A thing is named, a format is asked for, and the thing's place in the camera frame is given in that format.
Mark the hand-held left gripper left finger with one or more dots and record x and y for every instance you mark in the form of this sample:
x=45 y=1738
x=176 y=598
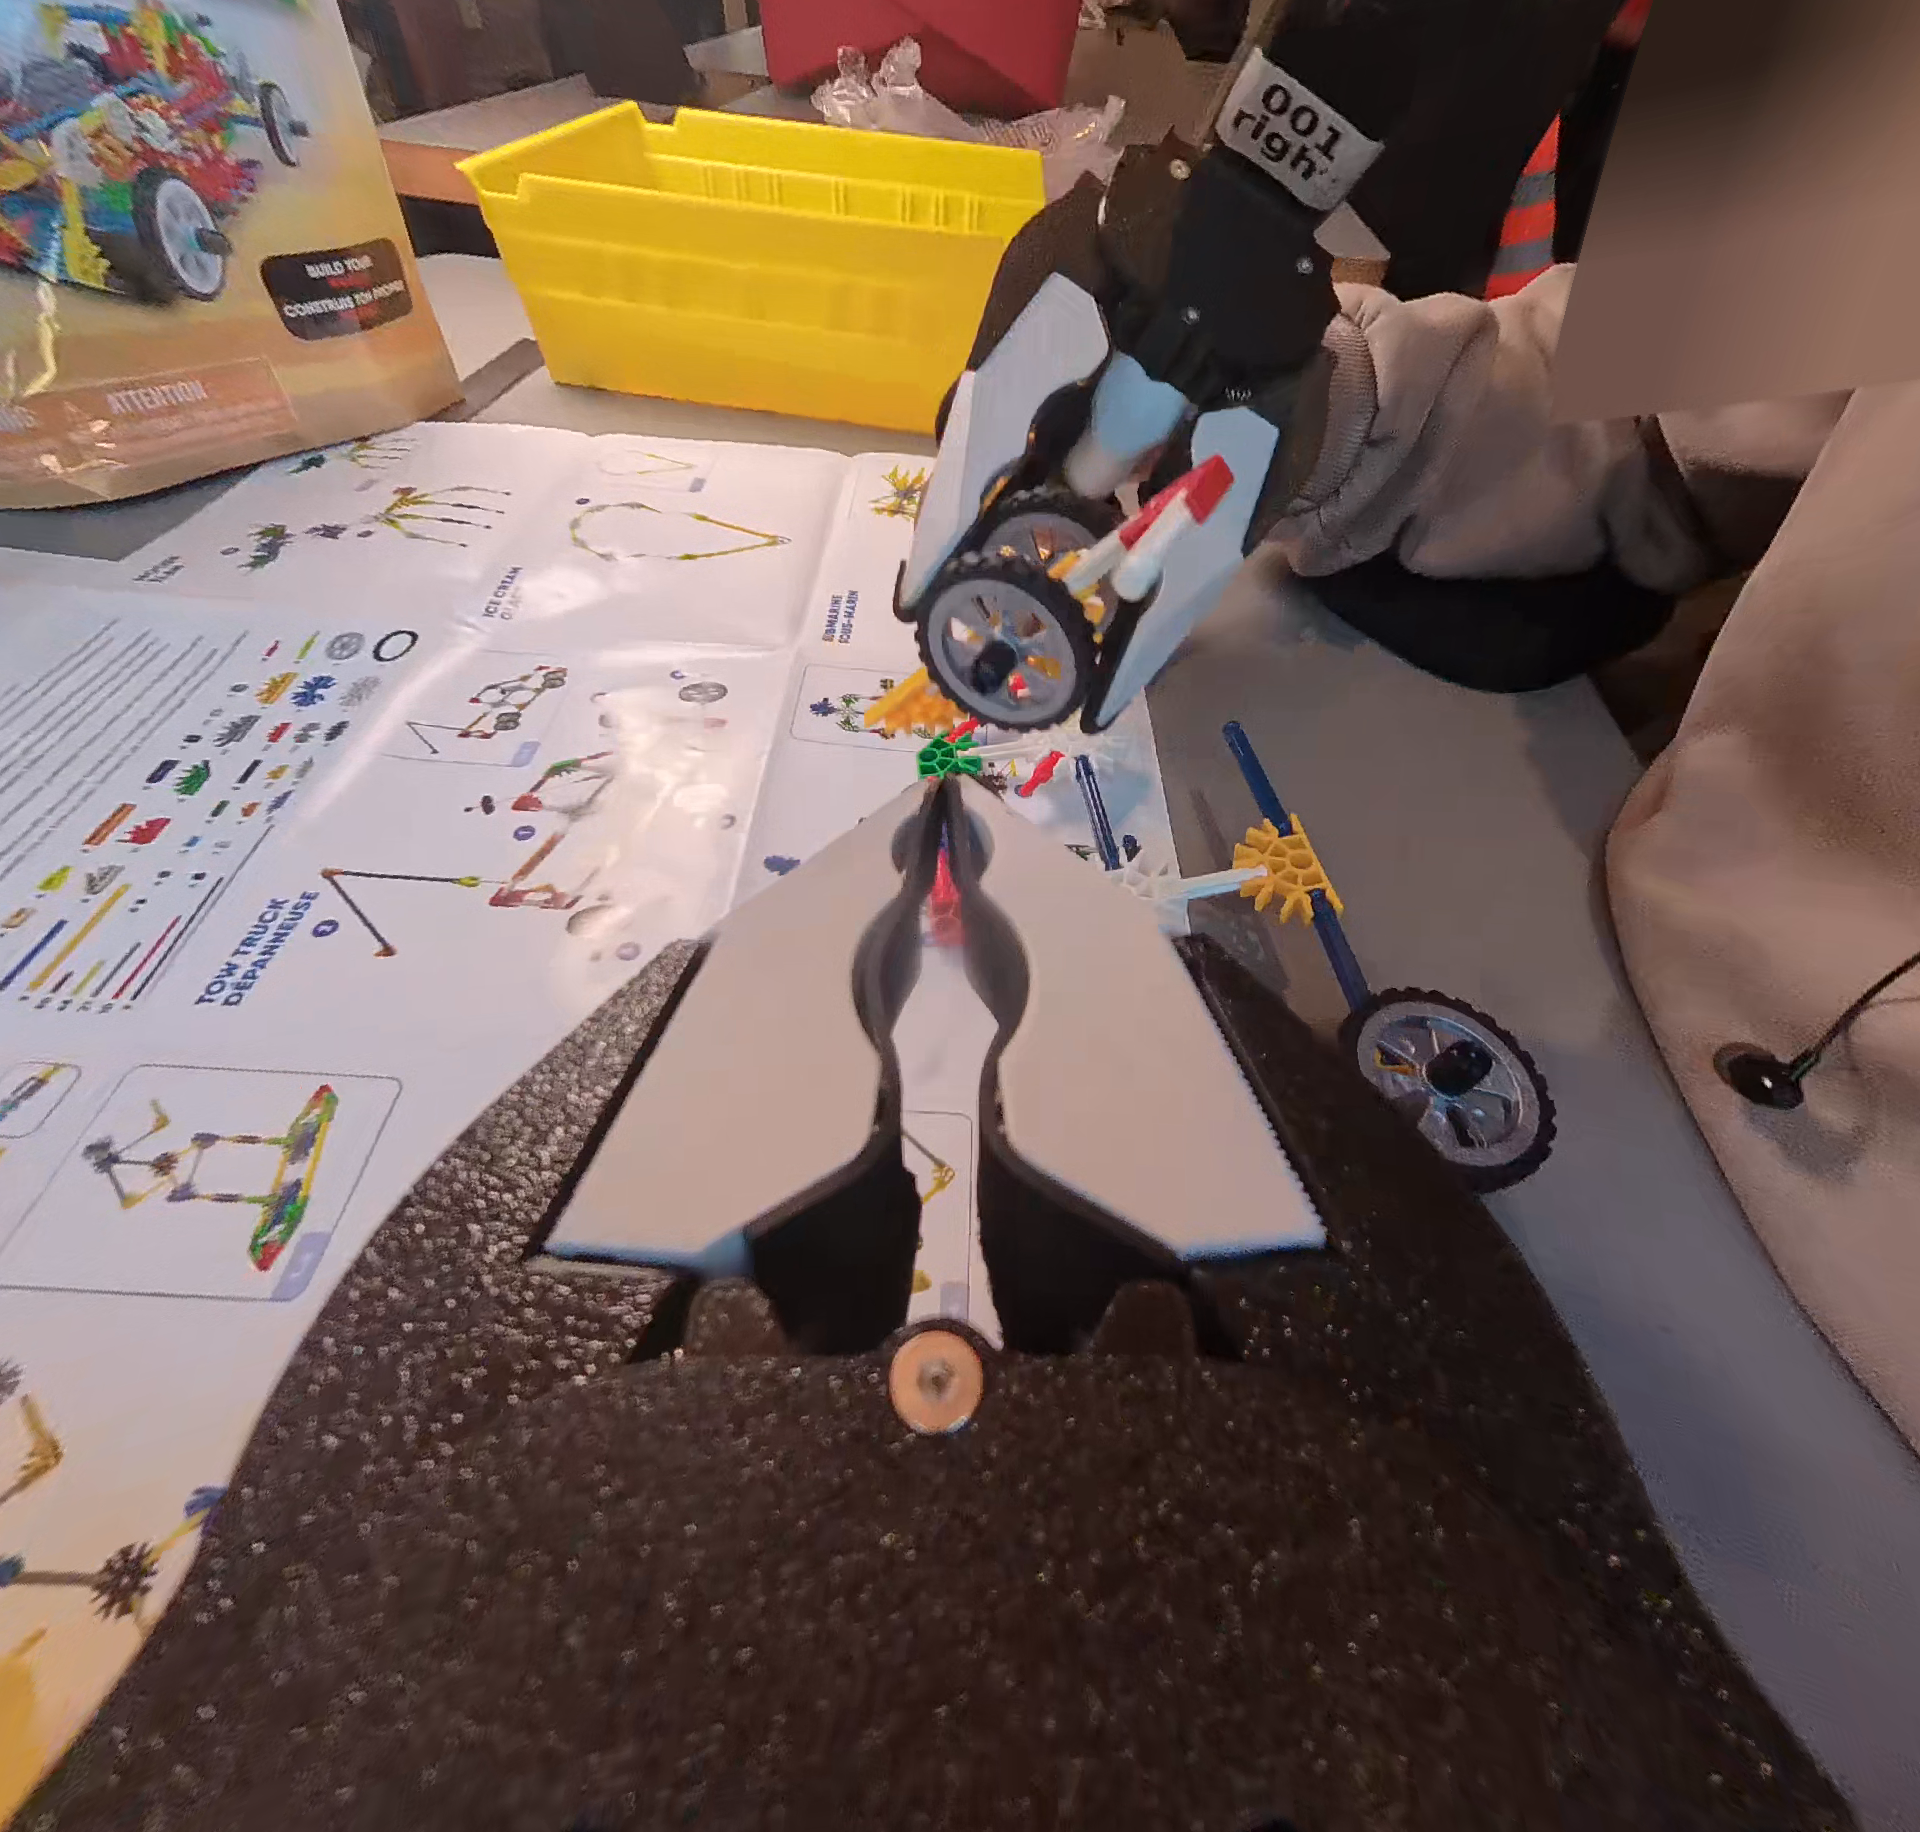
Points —
x=705 y=1113

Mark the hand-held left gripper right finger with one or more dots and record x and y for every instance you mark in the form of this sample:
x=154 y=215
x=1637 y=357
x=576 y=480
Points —
x=1156 y=1113

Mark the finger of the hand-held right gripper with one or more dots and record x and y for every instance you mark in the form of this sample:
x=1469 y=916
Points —
x=1014 y=394
x=1215 y=559

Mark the yellow plastic bin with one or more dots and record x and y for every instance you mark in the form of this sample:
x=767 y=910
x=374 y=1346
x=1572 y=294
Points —
x=750 y=274

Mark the colourful construction toy model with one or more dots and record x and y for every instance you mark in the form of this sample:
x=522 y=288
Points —
x=1449 y=1068

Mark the person's right forearm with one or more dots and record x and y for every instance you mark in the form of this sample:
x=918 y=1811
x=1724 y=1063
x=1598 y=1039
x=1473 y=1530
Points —
x=1500 y=454

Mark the orange traffic cone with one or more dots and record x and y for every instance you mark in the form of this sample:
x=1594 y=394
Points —
x=1531 y=213

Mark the black rounded object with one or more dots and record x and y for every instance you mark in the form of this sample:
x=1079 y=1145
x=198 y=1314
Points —
x=1485 y=626

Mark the clear plastic bag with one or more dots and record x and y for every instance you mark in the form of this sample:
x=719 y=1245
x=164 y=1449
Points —
x=961 y=100

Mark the red box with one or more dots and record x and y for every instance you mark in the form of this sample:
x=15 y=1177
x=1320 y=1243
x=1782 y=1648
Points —
x=915 y=4

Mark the white instruction sheet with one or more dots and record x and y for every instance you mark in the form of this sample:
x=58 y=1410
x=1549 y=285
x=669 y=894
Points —
x=451 y=754

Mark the toy packaging bag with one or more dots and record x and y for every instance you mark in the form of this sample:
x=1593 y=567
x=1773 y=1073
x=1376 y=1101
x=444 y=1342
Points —
x=180 y=213

